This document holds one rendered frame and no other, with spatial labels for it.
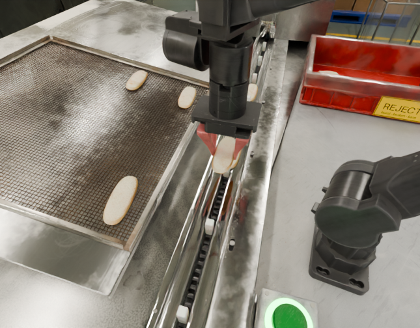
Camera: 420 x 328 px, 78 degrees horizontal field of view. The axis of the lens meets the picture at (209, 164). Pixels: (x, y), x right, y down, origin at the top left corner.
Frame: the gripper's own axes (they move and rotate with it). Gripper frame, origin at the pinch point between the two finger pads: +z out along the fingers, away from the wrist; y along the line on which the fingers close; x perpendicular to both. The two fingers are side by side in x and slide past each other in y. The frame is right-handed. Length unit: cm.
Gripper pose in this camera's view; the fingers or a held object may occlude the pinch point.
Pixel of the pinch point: (224, 152)
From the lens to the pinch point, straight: 46.9
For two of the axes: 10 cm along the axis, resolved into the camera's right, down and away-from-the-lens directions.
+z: 0.0, 7.1, 7.1
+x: -2.6, 6.8, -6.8
